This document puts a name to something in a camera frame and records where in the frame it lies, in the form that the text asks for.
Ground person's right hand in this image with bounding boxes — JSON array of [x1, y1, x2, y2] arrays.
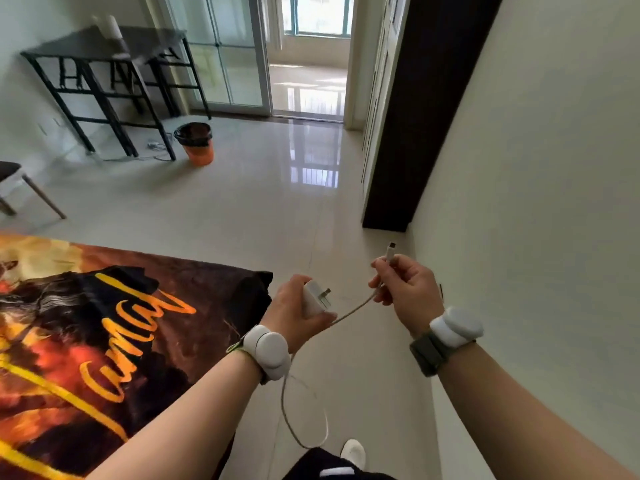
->
[[368, 254, 446, 338]]

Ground person's left hand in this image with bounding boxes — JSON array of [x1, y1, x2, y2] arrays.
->
[[260, 275, 339, 353]]

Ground white charger plug adapter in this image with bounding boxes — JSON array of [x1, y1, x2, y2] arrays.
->
[[302, 280, 335, 318]]

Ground white charging cable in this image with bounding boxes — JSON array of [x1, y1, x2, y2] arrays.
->
[[279, 242, 398, 450]]

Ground person's left forearm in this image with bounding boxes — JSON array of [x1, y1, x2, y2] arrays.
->
[[86, 349, 264, 480]]

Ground person's right forearm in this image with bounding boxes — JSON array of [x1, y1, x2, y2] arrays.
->
[[437, 342, 640, 480]]

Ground person's white shoe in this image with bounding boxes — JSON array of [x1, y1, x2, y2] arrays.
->
[[340, 439, 367, 471]]

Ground person's black trousers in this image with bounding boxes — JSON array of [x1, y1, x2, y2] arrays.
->
[[282, 447, 397, 480]]

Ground dark brown wardrobe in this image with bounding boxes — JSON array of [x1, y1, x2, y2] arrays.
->
[[361, 0, 506, 233]]

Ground orange bucket with black bag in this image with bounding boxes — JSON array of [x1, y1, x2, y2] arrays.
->
[[173, 122, 215, 167]]

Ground orange black printed blanket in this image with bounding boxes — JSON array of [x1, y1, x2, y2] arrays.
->
[[0, 232, 275, 480]]

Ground green framed window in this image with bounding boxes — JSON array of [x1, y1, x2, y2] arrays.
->
[[281, 0, 355, 38]]

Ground sliding glass door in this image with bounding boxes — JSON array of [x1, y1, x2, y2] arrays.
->
[[157, 0, 274, 117]]

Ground small black metal table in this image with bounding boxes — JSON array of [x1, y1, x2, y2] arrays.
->
[[119, 26, 212, 121]]

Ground dark seat wooden leg chair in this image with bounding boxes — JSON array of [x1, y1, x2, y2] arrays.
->
[[0, 161, 67, 221]]

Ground white paper roll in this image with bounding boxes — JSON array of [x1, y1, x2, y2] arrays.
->
[[93, 15, 125, 43]]

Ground large black metal table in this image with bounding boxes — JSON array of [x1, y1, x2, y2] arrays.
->
[[20, 25, 177, 162]]

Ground white wrist tracker green strap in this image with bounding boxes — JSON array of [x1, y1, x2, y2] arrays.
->
[[226, 325, 292, 386]]

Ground white wrist tracker grey strap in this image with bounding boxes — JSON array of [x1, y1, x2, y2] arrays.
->
[[409, 307, 485, 378]]

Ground white power strip with cables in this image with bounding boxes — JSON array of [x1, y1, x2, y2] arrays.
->
[[102, 135, 176, 163]]

